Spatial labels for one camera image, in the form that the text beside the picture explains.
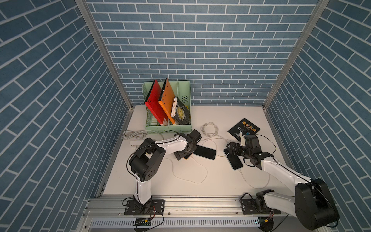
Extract phone with orange case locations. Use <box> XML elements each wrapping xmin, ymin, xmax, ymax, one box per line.
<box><xmin>184</xmin><ymin>153</ymin><xmax>192</xmax><ymax>160</ymax></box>

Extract aluminium front rail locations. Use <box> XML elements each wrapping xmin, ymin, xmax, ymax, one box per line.
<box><xmin>82</xmin><ymin>196</ymin><xmax>319</xmax><ymax>221</ymax></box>

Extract mint green file organizer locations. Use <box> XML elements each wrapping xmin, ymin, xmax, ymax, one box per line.
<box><xmin>143</xmin><ymin>81</ymin><xmax>192</xmax><ymax>133</ymax></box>

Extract phone with mint case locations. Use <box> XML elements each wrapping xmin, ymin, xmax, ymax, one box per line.
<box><xmin>193</xmin><ymin>145</ymin><xmax>216</xmax><ymax>160</ymax></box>

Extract orange folder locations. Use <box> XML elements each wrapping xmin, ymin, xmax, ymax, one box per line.
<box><xmin>158</xmin><ymin>78</ymin><xmax>176</xmax><ymax>125</ymax></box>

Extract grey power strip cord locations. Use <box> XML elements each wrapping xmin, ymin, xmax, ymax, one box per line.
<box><xmin>121</xmin><ymin>130</ymin><xmax>164</xmax><ymax>140</ymax></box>

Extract black book on table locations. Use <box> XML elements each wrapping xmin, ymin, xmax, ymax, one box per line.
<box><xmin>228</xmin><ymin>119</ymin><xmax>260</xmax><ymax>141</ymax></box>

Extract white charging cable phone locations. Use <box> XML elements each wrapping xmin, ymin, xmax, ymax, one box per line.
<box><xmin>238</xmin><ymin>168</ymin><xmax>271</xmax><ymax>189</ymax></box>
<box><xmin>163</xmin><ymin>155</ymin><xmax>208</xmax><ymax>185</ymax></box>

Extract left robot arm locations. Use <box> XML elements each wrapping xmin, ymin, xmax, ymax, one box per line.
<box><xmin>128</xmin><ymin>130</ymin><xmax>202</xmax><ymax>206</ymax></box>

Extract small black controller board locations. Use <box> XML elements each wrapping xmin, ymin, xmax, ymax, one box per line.
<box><xmin>133</xmin><ymin>218</ymin><xmax>152</xmax><ymax>227</ymax></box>

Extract red folder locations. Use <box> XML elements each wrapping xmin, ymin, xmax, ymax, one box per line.
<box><xmin>145</xmin><ymin>79</ymin><xmax>169</xmax><ymax>126</ymax></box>

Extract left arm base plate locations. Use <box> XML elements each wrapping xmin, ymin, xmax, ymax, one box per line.
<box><xmin>123</xmin><ymin>199</ymin><xmax>165</xmax><ymax>216</ymax></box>

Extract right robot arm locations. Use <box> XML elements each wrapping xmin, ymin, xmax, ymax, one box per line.
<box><xmin>225</xmin><ymin>135</ymin><xmax>340</xmax><ymax>231</ymax></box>

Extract black book in organizer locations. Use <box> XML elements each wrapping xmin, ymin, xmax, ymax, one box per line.
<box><xmin>171</xmin><ymin>97</ymin><xmax>191</xmax><ymax>125</ymax></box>

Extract phone with blue case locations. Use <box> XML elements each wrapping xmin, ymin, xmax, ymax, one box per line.
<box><xmin>223</xmin><ymin>149</ymin><xmax>243</xmax><ymax>170</ymax></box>

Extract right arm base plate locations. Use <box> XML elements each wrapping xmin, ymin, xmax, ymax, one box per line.
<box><xmin>240</xmin><ymin>198</ymin><xmax>282</xmax><ymax>215</ymax></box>

